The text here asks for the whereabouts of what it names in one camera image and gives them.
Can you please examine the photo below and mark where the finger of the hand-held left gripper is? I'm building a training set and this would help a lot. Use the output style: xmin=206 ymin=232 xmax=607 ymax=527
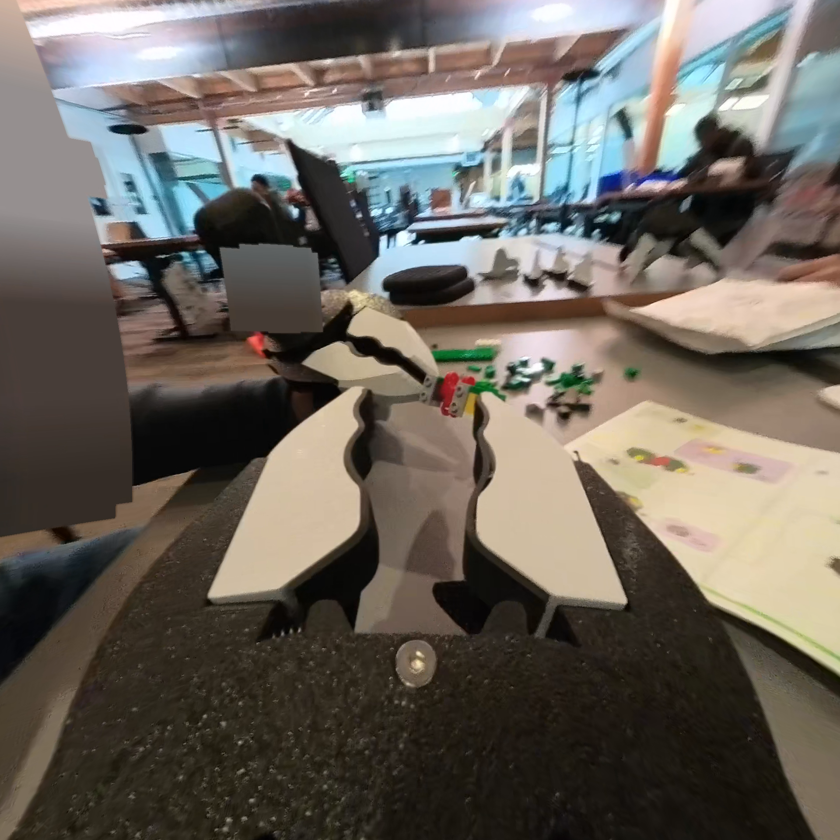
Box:
xmin=302 ymin=343 xmax=433 ymax=403
xmin=346 ymin=306 xmax=441 ymax=383

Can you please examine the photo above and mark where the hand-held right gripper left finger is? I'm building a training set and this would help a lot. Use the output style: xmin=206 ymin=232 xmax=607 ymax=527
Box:
xmin=206 ymin=386 xmax=383 ymax=605

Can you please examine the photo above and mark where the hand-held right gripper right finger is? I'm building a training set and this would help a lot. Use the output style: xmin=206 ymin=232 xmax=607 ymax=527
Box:
xmin=465 ymin=397 xmax=629 ymax=639

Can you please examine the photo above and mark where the small multicoloured brick assembly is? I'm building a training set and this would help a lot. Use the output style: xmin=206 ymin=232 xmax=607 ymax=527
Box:
xmin=420 ymin=371 xmax=508 ymax=418

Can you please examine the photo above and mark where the person's left forearm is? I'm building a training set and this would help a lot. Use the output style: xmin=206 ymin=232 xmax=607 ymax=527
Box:
xmin=128 ymin=376 xmax=309 ymax=488

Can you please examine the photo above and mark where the grey desk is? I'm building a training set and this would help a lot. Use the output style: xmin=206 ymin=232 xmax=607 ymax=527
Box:
xmin=0 ymin=314 xmax=840 ymax=840

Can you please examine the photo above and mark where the black round cushion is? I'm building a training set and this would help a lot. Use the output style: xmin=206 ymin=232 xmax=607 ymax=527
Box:
xmin=387 ymin=279 xmax=477 ymax=307
xmin=382 ymin=263 xmax=470 ymax=294

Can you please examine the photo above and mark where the black tilted panel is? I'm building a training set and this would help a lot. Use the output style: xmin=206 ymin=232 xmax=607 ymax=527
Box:
xmin=285 ymin=138 xmax=383 ymax=284

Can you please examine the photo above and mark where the grey table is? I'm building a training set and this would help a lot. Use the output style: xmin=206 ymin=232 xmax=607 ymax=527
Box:
xmin=341 ymin=233 xmax=690 ymax=311

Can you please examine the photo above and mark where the pile of green bricks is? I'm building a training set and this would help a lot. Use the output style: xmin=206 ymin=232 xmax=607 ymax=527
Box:
xmin=497 ymin=354 xmax=641 ymax=421

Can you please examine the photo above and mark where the pale green instruction booklet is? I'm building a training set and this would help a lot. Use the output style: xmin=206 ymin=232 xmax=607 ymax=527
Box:
xmin=564 ymin=400 xmax=840 ymax=678

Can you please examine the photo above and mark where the wooden table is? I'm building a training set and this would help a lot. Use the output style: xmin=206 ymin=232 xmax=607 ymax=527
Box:
xmin=100 ymin=233 xmax=221 ymax=339

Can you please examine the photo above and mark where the person's leg in jeans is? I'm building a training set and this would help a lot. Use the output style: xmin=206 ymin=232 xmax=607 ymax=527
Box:
xmin=0 ymin=525 xmax=147 ymax=685

